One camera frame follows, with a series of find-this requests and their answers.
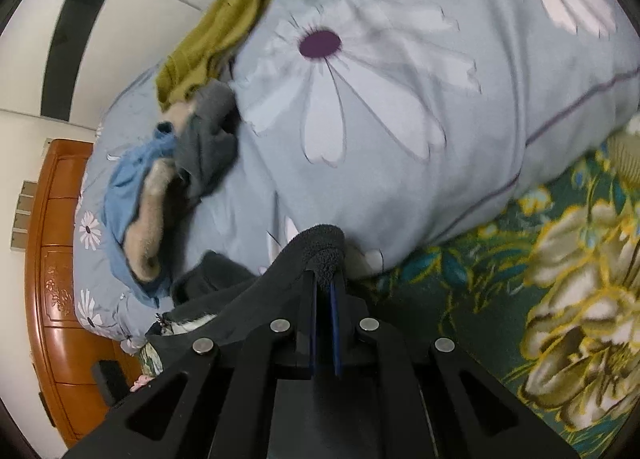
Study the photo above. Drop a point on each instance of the black and white zip jacket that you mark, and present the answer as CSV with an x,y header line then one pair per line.
x,y
223,301

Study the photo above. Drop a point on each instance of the light blue fleece garment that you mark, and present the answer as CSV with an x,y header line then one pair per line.
x,y
120,207

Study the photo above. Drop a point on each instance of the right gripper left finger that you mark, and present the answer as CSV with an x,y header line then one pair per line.
x,y
217,401

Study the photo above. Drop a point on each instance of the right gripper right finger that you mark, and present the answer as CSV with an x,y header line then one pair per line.
x,y
438,404

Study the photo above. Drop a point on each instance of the dark grey garment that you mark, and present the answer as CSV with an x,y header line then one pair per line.
x,y
206,147

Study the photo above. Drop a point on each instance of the olive yellow garment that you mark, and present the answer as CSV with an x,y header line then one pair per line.
x,y
202,54

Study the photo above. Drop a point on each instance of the brown wooden headboard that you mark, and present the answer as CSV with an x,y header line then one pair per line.
x,y
63,352

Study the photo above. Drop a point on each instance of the beige fluffy garment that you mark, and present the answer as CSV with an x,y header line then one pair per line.
x,y
162,200

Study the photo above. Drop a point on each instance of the green floral bed sheet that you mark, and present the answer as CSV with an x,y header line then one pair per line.
x,y
545,297

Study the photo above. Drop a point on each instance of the grey-blue floral duvet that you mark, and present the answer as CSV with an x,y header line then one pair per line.
x,y
400,121

